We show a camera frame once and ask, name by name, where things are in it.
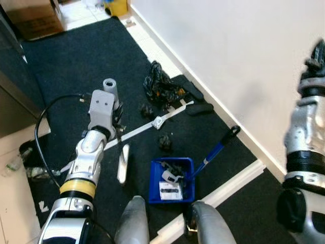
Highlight grey robot right leg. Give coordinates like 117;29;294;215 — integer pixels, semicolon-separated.
189;201;238;244

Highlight grey robot left leg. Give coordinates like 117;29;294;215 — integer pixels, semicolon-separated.
114;196;151;244

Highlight black oblong flat object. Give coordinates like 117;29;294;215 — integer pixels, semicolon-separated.
185;103;215;117
173;75;205;101

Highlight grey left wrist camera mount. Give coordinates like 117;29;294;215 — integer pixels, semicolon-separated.
89;78;122;134

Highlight grey robot leg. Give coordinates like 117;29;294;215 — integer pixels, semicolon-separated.
114;196;151;244
189;201;238;244

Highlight brown cardboard box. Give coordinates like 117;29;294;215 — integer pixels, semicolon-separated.
2;0;65;41

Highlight long white bar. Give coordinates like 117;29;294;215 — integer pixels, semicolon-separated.
60;100;195;173

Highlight crumpled clear plastic piece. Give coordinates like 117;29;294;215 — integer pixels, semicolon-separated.
5;155;26;177

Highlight white printed card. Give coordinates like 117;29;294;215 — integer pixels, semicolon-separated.
159;183;183;200

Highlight white and black packaging piece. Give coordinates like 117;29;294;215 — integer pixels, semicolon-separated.
161;162;187;185

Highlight blue long-handled dustpan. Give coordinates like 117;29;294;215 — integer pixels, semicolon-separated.
148;126;241;204

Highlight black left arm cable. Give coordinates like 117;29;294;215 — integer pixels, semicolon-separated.
34;93;94;178

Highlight black crumpled plastic piece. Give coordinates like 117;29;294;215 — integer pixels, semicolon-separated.
140;104;154;118
158;133;174;151

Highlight dark grey cabinet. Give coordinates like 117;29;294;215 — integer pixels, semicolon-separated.
0;13;47;138

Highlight yellow bin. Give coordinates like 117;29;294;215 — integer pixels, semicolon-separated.
103;0;129;17

